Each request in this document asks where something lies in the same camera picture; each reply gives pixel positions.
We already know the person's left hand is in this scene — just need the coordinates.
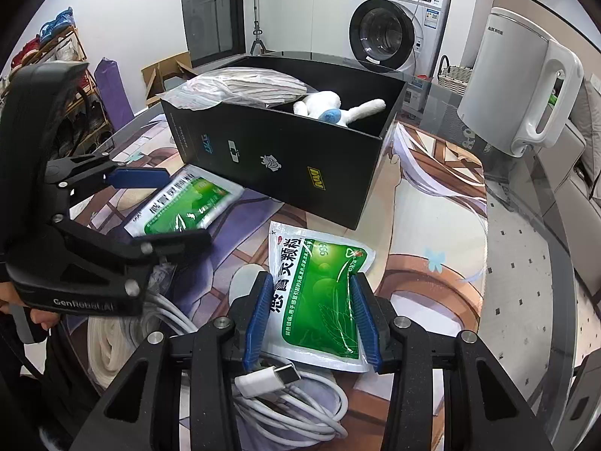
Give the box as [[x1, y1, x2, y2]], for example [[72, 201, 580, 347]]
[[0, 282, 62, 345]]

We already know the white washing machine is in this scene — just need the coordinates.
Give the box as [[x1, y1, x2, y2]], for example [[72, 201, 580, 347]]
[[348, 0, 452, 78]]

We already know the brown cardboard box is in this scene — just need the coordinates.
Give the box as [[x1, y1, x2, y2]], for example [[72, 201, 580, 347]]
[[142, 51, 200, 106]]

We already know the purple rolled mat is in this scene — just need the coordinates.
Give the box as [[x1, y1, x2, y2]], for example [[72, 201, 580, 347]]
[[94, 58, 134, 130]]

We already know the wooden shoe rack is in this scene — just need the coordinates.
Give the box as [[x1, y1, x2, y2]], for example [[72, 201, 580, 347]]
[[0, 7, 113, 151]]

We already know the black cardboard box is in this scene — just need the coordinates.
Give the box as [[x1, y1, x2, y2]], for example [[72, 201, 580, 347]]
[[160, 55, 407, 231]]

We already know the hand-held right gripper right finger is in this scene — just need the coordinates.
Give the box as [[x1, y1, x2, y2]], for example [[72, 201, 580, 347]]
[[348, 272, 557, 451]]

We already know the white kitchen cabinet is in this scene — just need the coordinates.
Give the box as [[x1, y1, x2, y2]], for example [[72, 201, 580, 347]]
[[257, 0, 353, 54]]

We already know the metal tripod stand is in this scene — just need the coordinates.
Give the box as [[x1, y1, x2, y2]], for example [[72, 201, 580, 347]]
[[249, 0, 268, 54]]

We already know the green medicine packet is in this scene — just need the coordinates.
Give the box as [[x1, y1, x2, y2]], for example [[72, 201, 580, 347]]
[[123, 164, 245, 240], [269, 221, 376, 374]]

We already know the cream flat cable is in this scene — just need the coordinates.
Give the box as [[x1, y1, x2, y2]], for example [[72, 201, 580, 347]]
[[87, 312, 160, 386]]

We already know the beige sofa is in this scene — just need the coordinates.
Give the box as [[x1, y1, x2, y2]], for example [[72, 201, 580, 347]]
[[540, 80, 601, 264]]

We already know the white electric kettle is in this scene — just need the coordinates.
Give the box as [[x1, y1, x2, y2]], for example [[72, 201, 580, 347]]
[[458, 7, 584, 158]]

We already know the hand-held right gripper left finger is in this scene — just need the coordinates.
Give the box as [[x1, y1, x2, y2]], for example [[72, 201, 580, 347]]
[[68, 271, 275, 451]]

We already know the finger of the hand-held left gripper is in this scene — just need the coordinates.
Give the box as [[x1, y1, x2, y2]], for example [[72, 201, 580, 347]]
[[51, 213, 213, 294], [44, 153, 174, 203]]

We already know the printed table mat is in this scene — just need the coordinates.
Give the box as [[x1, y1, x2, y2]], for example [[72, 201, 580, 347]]
[[61, 117, 489, 451]]

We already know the white and blue plush toy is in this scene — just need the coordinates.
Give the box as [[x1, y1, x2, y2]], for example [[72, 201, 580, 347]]
[[293, 90, 387, 127]]

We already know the bagged white cable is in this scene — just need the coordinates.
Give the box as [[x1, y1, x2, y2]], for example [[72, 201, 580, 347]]
[[162, 67, 320, 110]]

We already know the white charging cable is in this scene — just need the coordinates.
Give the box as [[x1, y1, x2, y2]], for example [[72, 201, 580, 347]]
[[141, 291, 350, 442]]

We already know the wicker basket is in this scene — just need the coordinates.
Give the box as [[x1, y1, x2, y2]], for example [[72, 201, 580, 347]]
[[438, 55, 476, 94]]

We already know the dark glass door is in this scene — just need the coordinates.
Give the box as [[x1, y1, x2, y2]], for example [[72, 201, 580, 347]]
[[181, 0, 245, 64]]

